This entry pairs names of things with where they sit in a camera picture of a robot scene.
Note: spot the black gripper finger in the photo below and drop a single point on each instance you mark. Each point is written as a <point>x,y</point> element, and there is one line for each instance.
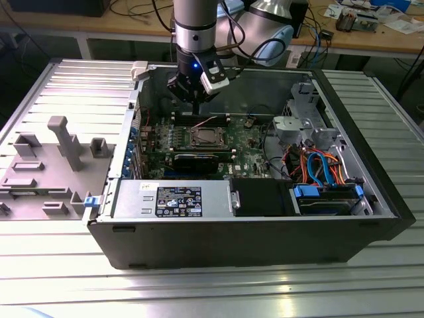
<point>205,96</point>
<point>182,87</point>

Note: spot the silver CPU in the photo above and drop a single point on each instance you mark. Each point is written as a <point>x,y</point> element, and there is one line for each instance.
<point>206,136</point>

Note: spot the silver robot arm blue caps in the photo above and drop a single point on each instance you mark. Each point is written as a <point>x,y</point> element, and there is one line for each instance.
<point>195,20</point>

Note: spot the CPU socket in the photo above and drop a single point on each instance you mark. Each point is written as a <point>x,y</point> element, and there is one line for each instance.
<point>207,145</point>

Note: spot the blue expansion slot clips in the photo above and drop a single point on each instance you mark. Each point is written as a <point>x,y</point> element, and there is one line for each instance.
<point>130,150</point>

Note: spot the black RAM stick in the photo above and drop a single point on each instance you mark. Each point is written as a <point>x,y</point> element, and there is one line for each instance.
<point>198,150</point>

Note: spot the black graphics card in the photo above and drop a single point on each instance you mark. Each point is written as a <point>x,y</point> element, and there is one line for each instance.
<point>195,164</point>

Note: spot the wooden workbench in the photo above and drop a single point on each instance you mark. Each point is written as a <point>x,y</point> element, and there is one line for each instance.
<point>132,23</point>

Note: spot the green motherboard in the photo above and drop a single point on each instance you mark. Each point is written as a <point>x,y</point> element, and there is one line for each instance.
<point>245,155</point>

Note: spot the silver drive cage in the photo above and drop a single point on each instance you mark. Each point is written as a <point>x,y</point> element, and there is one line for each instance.
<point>304,99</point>

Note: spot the silver power supply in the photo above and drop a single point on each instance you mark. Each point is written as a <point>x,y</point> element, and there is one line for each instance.
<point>132,198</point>

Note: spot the black tower device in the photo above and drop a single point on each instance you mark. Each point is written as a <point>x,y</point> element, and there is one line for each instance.
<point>300,16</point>

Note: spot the small black adapter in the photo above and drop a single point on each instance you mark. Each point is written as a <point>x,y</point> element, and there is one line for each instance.
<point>327,34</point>

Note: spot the hard disk in blue carrier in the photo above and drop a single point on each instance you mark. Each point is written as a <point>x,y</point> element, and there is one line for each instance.
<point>308,192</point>

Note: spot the black box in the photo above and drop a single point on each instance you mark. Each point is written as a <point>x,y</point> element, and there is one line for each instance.
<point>56,6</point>

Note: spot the blue case latch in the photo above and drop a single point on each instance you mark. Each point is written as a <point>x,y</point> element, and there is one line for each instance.
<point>92,202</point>

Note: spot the black PC case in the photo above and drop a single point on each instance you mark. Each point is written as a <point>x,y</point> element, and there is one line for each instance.
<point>232,242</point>

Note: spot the copper heat sink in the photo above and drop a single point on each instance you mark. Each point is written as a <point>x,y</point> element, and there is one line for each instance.
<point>346,20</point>

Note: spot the grey parts rack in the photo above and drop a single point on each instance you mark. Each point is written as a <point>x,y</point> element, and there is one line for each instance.
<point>49,185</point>

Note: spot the white paper sheet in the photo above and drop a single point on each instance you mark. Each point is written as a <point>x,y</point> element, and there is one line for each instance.
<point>402,26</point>

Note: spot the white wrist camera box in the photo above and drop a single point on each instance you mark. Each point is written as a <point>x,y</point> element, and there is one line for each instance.
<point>215,84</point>

